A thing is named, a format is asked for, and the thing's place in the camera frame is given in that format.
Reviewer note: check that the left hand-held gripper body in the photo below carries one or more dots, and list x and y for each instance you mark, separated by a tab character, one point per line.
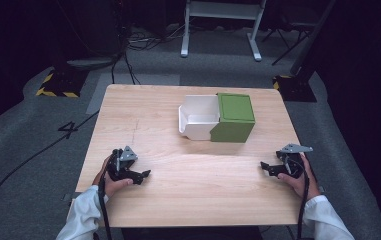
120	166

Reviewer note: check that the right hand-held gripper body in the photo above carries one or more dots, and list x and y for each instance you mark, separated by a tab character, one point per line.
293	163

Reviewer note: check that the green box sleeve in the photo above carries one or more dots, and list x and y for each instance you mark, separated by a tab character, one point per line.
235	116

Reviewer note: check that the white box drawer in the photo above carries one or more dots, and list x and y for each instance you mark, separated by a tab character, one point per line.
198	125

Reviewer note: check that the person's left hand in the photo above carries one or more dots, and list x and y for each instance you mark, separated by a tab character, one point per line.
113	187

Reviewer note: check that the person's right hand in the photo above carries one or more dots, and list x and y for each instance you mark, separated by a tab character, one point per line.
303	186

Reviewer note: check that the black base with slanted pole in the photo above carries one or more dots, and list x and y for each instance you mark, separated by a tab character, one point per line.
299	88

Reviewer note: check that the black base with striped tape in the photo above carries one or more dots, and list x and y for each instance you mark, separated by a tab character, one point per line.
63	85

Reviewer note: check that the black folding stand legs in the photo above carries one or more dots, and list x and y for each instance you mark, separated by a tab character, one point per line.
289	36

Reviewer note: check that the dark equipment stand grey base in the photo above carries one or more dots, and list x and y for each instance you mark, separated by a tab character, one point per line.
94	40

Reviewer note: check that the white metal stand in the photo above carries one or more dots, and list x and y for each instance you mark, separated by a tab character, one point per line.
223	10

